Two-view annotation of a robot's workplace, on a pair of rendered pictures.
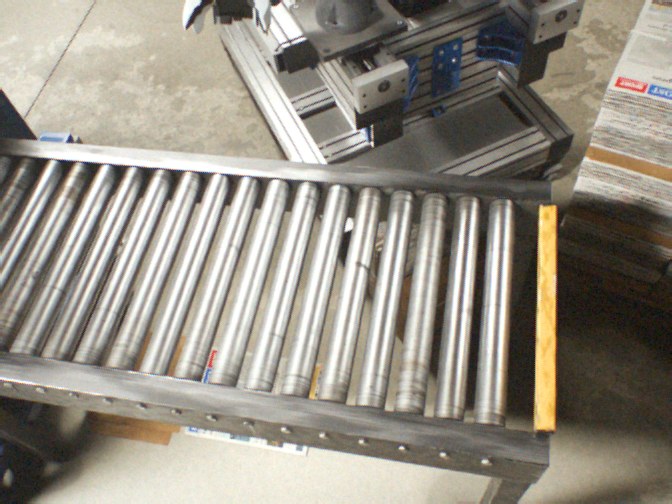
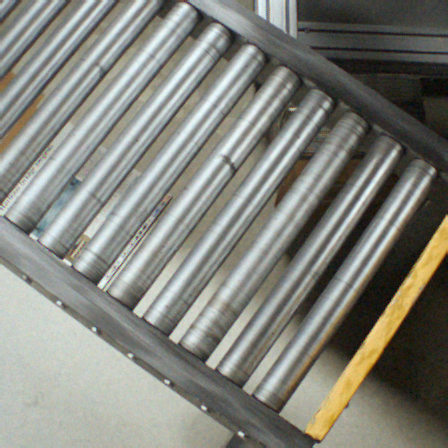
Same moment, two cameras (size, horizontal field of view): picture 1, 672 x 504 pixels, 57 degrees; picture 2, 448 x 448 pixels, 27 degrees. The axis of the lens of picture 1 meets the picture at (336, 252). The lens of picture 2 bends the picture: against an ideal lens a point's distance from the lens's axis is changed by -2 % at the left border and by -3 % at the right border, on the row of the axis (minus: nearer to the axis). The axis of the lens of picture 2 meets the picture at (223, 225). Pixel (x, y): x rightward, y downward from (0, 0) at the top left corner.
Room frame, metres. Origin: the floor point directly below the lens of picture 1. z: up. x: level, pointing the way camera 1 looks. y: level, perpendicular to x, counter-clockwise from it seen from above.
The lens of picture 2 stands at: (0.14, -0.10, 2.14)
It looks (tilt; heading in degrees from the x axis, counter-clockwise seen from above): 74 degrees down; 6
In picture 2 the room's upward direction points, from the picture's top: 11 degrees clockwise
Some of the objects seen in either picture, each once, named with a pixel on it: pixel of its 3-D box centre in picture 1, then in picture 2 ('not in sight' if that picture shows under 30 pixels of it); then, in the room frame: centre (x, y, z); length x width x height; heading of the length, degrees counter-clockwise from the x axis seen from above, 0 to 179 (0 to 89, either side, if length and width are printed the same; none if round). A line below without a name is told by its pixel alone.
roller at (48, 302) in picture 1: (70, 256); not in sight; (0.77, 0.53, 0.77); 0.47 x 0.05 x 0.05; 161
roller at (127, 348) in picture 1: (159, 266); (9, 48); (0.70, 0.35, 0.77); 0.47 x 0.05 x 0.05; 161
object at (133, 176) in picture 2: (255, 398); (74, 197); (0.70, 0.31, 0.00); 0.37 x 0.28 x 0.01; 71
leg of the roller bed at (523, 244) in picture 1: (505, 301); (402, 245); (0.70, -0.40, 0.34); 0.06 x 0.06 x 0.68; 71
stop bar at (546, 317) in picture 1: (547, 308); (394, 316); (0.45, -0.34, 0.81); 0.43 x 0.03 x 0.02; 161
